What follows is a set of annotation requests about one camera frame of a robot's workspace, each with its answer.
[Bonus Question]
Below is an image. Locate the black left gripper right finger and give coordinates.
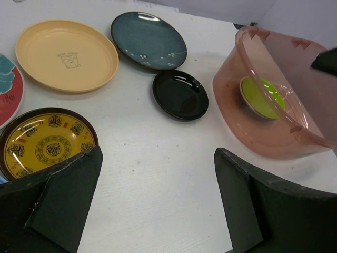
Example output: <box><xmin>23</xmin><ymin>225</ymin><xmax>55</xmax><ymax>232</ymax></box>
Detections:
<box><xmin>214</xmin><ymin>148</ymin><xmax>336</xmax><ymax>252</ymax></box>

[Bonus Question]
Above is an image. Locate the lime green plate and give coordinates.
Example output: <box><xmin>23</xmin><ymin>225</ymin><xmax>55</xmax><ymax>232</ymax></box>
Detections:
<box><xmin>240</xmin><ymin>76</ymin><xmax>285</xmax><ymax>120</ymax></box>

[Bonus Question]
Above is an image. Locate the red and teal floral plate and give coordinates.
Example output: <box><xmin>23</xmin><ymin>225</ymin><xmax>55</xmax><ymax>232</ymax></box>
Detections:
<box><xmin>1</xmin><ymin>53</ymin><xmax>25</xmax><ymax>129</ymax></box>

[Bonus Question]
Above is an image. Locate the light blue plastic plate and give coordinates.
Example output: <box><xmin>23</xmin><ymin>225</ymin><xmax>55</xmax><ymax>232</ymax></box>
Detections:
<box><xmin>0</xmin><ymin>177</ymin><xmax>7</xmax><ymax>184</ymax></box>

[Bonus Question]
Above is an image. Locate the black glossy plate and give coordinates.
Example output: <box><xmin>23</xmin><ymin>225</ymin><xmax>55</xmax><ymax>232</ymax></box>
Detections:
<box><xmin>152</xmin><ymin>70</ymin><xmax>209</xmax><ymax>121</ymax></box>

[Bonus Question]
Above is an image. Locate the dark teal ceramic plate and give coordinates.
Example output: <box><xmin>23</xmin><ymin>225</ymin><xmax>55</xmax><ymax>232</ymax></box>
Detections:
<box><xmin>110</xmin><ymin>12</ymin><xmax>187</xmax><ymax>70</ymax></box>

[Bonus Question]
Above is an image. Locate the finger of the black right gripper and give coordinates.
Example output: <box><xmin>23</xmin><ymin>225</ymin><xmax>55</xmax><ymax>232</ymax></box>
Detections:
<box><xmin>311</xmin><ymin>47</ymin><xmax>337</xmax><ymax>77</ymax></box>

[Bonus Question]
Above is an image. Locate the pink translucent plastic bin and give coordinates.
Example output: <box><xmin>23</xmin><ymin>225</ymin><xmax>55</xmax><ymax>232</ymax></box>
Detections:
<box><xmin>213</xmin><ymin>26</ymin><xmax>336</xmax><ymax>160</ymax></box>

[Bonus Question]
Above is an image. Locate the yellow patterned brown-rim plate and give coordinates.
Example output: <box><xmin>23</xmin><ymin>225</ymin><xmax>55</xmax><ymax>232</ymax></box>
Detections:
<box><xmin>1</xmin><ymin>107</ymin><xmax>98</xmax><ymax>181</ymax></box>

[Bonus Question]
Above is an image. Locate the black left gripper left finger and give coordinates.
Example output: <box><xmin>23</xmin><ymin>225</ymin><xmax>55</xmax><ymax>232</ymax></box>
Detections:
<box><xmin>1</xmin><ymin>146</ymin><xmax>103</xmax><ymax>252</ymax></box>

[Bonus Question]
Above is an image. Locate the pale yellow plastic plate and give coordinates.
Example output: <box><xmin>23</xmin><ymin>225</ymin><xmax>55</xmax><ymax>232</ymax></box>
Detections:
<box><xmin>15</xmin><ymin>20</ymin><xmax>119</xmax><ymax>93</ymax></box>

